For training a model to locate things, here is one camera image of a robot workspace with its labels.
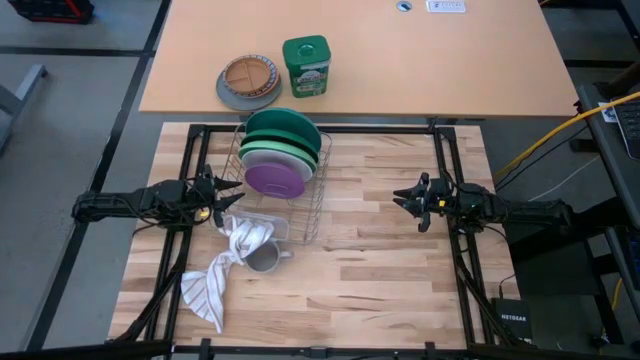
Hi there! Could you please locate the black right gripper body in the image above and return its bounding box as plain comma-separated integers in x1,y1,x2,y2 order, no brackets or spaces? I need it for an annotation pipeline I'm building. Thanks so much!
418,172,474,232

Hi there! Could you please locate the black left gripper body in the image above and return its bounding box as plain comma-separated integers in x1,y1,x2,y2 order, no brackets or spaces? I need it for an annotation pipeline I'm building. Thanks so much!
185,164,224,229

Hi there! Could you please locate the purple plate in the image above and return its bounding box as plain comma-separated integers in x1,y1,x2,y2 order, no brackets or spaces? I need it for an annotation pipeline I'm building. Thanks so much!
244,161,307,201

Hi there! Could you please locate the white plate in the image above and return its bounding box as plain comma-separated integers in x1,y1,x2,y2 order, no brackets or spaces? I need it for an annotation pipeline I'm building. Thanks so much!
241,148,315,184

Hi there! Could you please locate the light green plate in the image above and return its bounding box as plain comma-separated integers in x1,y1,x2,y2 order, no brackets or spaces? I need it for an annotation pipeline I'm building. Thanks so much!
237,139,319,167

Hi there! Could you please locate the teal green plate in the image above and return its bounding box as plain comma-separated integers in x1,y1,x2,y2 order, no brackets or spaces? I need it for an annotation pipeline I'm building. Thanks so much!
244,107,323,149

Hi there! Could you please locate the clear plastic utensil holder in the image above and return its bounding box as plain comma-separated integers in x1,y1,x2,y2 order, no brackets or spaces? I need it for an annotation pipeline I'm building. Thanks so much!
219,210,292,243

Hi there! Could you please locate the grey mug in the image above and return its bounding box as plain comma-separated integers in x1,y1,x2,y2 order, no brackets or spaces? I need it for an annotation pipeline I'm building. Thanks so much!
243,239,296,275

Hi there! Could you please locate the grey plate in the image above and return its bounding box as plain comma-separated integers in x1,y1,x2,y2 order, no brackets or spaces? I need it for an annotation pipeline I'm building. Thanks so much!
215,69,284,112

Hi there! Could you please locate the white striped dish towel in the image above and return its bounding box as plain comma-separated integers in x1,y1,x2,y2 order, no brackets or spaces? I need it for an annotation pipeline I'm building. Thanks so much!
180,214,276,335

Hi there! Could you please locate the orange divided plate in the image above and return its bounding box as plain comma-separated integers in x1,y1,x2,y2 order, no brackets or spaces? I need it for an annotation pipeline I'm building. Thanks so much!
222,54,280,99

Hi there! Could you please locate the light wood desk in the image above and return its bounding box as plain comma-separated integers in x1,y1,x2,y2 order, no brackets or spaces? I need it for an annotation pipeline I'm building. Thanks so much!
138,0,580,119

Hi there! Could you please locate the green detergent tub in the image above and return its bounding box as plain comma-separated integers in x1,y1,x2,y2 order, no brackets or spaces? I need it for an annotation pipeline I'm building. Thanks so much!
282,34,333,99

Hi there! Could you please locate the black keyboard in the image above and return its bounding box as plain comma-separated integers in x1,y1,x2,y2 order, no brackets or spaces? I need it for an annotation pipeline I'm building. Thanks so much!
612,98,640,161

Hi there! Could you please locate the grey metal desk leg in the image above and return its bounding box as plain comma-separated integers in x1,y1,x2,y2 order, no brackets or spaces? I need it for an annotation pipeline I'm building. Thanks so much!
0,63,50,152

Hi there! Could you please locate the black and red toolbox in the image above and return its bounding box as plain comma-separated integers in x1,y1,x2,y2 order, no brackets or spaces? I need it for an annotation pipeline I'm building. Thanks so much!
7,0,96,25

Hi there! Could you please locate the black aluminium rig frame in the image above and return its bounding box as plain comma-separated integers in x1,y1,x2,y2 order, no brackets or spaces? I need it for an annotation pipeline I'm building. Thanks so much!
107,122,531,360

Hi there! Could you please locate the grey wire dish rack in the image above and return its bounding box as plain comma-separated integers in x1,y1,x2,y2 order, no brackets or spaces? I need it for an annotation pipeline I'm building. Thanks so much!
218,124,334,247

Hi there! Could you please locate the white cable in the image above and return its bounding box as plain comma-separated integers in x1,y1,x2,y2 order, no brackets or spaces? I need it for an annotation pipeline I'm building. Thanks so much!
509,154,601,204

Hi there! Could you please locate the black Netgear network switch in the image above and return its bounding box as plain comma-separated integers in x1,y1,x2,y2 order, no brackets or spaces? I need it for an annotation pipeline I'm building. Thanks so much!
491,297,534,342

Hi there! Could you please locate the yellow cable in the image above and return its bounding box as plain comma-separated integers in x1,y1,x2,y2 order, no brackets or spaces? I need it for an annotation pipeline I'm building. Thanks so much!
494,91,640,177
610,277,624,312

